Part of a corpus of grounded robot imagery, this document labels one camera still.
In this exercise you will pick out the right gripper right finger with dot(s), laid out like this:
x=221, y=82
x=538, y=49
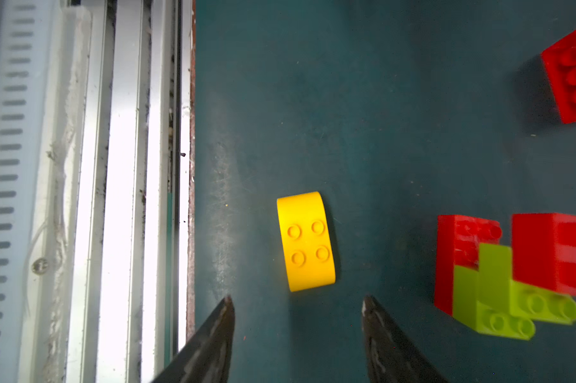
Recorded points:
x=390, y=355

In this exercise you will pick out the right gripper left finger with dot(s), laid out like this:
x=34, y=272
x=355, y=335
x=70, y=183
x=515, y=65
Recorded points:
x=207, y=354

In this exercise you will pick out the green lego brick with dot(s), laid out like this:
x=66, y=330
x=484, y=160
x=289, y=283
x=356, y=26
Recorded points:
x=471, y=312
x=499, y=291

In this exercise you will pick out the yellow lego brick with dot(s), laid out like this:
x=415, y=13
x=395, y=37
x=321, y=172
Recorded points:
x=306, y=241

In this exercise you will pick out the red long lego brick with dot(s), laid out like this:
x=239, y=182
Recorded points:
x=458, y=239

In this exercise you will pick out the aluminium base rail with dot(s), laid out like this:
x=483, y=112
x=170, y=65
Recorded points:
x=96, y=189

